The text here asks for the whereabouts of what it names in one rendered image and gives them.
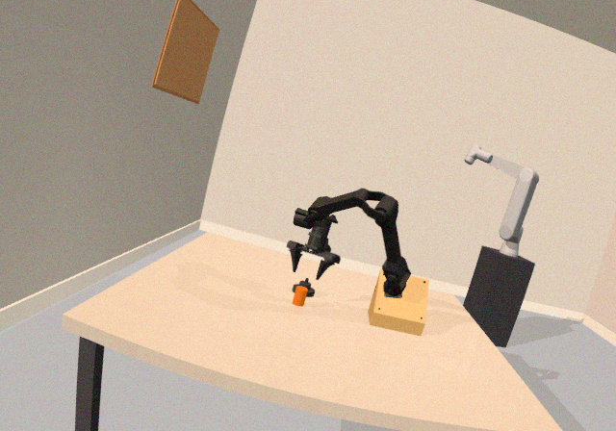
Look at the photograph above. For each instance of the orange knob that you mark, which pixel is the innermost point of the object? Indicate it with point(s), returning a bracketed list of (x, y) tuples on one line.
[(300, 295)]

